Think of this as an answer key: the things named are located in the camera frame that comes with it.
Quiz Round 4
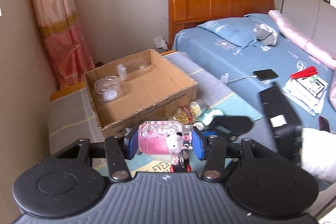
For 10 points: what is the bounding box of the mint green earbuds case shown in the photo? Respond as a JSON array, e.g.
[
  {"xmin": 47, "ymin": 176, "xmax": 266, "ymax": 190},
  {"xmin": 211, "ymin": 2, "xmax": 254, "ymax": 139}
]
[{"xmin": 197, "ymin": 108, "xmax": 224, "ymax": 126}]

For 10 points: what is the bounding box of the red toy train block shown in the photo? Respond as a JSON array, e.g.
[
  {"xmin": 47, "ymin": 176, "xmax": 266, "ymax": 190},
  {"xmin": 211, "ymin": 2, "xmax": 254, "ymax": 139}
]
[{"xmin": 170, "ymin": 150, "xmax": 192, "ymax": 173}]

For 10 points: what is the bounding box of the pink dog toy jar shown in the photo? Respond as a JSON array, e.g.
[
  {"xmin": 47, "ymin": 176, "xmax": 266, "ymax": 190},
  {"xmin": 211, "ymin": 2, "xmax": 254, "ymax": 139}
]
[{"xmin": 138, "ymin": 121, "xmax": 194, "ymax": 155}]

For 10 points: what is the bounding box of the yellow capsule bottle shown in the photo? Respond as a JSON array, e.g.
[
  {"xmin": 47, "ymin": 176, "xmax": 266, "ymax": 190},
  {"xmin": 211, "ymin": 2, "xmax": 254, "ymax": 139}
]
[{"xmin": 169, "ymin": 101, "xmax": 203, "ymax": 124}]

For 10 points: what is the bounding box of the clear round plastic container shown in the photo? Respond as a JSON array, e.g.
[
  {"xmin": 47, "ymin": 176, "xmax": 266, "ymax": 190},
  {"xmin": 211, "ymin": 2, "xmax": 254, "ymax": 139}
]
[{"xmin": 94, "ymin": 76, "xmax": 123, "ymax": 104}]

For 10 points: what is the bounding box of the clear plastic jar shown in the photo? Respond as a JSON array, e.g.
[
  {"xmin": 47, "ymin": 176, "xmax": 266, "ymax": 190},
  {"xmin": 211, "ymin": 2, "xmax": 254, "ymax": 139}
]
[{"xmin": 117, "ymin": 57, "xmax": 149, "ymax": 81}]

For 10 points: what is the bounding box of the white gloved right hand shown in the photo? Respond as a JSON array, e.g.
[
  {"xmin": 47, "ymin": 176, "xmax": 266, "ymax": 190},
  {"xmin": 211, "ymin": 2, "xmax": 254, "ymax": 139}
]
[{"xmin": 301, "ymin": 128, "xmax": 336, "ymax": 184}]

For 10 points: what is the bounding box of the round tape measure package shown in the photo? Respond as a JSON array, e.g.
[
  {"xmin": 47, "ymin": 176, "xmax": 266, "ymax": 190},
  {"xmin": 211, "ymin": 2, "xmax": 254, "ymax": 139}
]
[{"xmin": 193, "ymin": 121, "xmax": 205, "ymax": 131}]

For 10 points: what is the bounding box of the stack of papers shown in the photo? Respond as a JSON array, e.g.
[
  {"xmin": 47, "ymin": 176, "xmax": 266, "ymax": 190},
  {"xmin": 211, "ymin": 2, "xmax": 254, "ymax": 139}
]
[{"xmin": 282, "ymin": 75, "xmax": 329, "ymax": 116}]

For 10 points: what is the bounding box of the black smartphone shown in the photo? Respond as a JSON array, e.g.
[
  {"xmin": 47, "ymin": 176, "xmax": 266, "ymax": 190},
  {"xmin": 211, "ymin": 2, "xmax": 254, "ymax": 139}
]
[{"xmin": 253, "ymin": 69, "xmax": 278, "ymax": 81}]

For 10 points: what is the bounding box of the dark red phone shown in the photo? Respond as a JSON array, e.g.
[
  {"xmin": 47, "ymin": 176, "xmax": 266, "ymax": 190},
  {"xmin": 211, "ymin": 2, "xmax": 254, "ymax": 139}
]
[{"xmin": 318, "ymin": 116, "xmax": 331, "ymax": 132}]

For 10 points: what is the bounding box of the red tassel ornament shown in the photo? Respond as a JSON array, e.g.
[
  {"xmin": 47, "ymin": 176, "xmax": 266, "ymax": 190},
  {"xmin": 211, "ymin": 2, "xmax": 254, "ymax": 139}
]
[{"xmin": 290, "ymin": 66, "xmax": 318, "ymax": 79}]

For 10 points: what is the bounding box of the blue floral bed sheet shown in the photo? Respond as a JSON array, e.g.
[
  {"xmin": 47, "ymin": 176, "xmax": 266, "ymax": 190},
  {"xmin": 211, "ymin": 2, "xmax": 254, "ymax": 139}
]
[{"xmin": 171, "ymin": 13, "xmax": 336, "ymax": 132}]

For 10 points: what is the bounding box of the checked table blanket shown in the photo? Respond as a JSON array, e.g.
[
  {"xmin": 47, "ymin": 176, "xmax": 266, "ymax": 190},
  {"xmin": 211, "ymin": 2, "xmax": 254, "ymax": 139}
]
[{"xmin": 49, "ymin": 50, "xmax": 276, "ymax": 153}]

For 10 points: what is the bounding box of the open cardboard box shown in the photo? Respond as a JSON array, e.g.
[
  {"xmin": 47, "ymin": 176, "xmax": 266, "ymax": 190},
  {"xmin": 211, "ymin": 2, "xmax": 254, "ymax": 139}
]
[{"xmin": 85, "ymin": 50, "xmax": 197, "ymax": 138}]

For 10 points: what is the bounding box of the pink quilt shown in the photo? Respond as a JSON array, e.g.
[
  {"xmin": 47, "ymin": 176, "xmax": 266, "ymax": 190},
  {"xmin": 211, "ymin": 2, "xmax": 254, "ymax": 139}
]
[{"xmin": 268, "ymin": 10, "xmax": 335, "ymax": 109}]

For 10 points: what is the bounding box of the grey plush toy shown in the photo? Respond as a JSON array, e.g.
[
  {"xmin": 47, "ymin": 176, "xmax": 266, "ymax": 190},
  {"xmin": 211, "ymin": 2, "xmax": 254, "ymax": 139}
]
[{"xmin": 253, "ymin": 23, "xmax": 278, "ymax": 46}]

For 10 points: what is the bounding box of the blue floral pillow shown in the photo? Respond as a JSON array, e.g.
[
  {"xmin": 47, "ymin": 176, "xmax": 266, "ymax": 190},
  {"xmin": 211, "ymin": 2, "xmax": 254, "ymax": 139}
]
[{"xmin": 198, "ymin": 13, "xmax": 280, "ymax": 48}]

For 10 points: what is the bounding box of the pink curtain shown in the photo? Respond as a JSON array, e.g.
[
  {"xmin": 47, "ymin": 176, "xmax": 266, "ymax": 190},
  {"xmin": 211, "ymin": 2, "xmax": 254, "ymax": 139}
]
[{"xmin": 33, "ymin": 0, "xmax": 95, "ymax": 88}]

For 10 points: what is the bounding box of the white charging cable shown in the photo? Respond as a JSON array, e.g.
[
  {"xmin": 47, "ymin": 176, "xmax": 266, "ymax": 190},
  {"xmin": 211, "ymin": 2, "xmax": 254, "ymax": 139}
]
[{"xmin": 223, "ymin": 74, "xmax": 259, "ymax": 84}]

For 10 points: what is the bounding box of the white wall charger plug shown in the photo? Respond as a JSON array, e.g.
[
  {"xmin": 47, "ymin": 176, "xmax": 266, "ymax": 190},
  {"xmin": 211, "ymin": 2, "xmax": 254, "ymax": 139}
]
[{"xmin": 154, "ymin": 36, "xmax": 169, "ymax": 51}]

